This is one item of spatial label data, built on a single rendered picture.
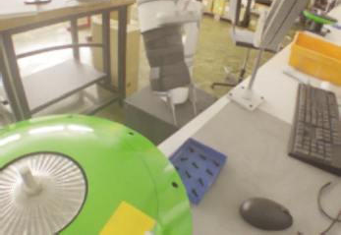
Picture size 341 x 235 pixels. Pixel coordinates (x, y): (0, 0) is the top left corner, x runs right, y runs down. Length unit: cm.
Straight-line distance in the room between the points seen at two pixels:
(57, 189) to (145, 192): 9
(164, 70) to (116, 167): 22
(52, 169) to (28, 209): 5
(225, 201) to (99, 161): 27
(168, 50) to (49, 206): 30
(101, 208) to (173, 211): 7
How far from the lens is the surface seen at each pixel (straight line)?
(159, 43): 41
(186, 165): 49
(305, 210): 52
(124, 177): 25
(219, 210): 44
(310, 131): 70
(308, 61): 112
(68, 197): 24
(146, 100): 77
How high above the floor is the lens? 129
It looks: 34 degrees down
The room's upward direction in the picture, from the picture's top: 9 degrees clockwise
